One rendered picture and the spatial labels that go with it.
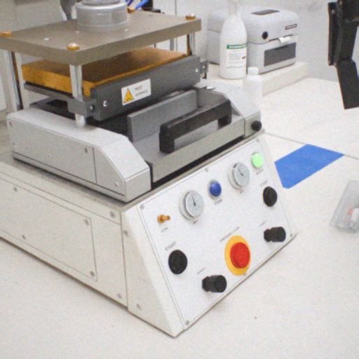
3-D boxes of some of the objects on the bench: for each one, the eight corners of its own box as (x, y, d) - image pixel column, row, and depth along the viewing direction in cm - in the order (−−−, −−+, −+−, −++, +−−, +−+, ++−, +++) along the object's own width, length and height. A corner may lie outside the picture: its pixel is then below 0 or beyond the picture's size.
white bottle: (256, 126, 147) (259, 71, 140) (238, 123, 149) (240, 69, 142) (263, 120, 151) (266, 66, 144) (245, 117, 153) (247, 64, 146)
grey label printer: (204, 62, 188) (204, 10, 181) (245, 52, 200) (246, 2, 192) (260, 77, 171) (262, 19, 164) (301, 64, 183) (305, 10, 176)
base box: (-42, 219, 107) (-61, 134, 100) (103, 154, 133) (97, 83, 125) (174, 340, 76) (170, 231, 69) (308, 226, 102) (315, 137, 94)
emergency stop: (231, 273, 86) (222, 249, 86) (246, 261, 89) (238, 238, 88) (239, 273, 85) (231, 249, 84) (254, 261, 88) (245, 238, 87)
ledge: (43, 127, 150) (41, 111, 148) (235, 62, 205) (236, 50, 203) (118, 157, 131) (117, 139, 129) (308, 76, 186) (309, 63, 184)
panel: (184, 329, 77) (134, 205, 74) (293, 236, 98) (258, 136, 95) (194, 330, 76) (144, 203, 73) (303, 235, 96) (267, 134, 93)
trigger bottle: (214, 74, 175) (215, -10, 164) (238, 71, 178) (240, -12, 167) (227, 81, 168) (228, -6, 157) (251, 78, 170) (254, -9, 159)
